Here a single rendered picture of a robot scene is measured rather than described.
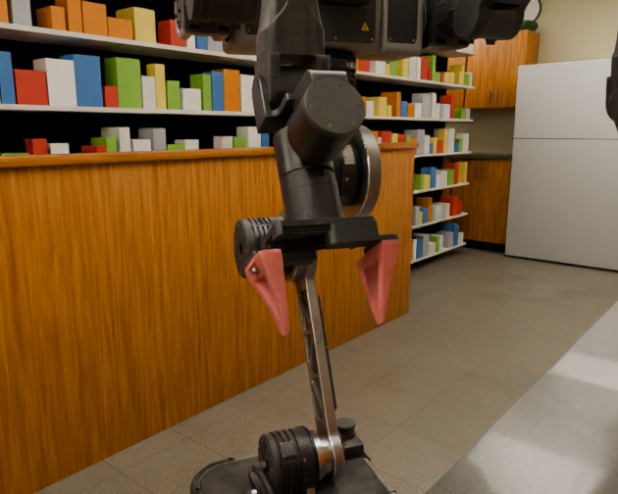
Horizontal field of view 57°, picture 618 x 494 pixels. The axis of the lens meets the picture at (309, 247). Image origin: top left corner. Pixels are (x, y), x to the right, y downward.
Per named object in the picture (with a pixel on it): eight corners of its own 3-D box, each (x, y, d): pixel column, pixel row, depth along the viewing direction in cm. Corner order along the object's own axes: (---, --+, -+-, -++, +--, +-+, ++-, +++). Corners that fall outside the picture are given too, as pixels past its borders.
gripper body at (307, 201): (380, 232, 54) (365, 163, 57) (278, 240, 51) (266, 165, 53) (355, 254, 60) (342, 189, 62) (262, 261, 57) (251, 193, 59)
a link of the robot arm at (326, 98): (324, 89, 64) (250, 87, 61) (363, 21, 54) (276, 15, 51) (344, 187, 61) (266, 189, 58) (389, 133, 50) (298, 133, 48)
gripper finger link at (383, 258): (418, 313, 53) (396, 219, 55) (347, 321, 50) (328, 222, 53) (386, 327, 59) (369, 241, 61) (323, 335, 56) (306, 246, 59)
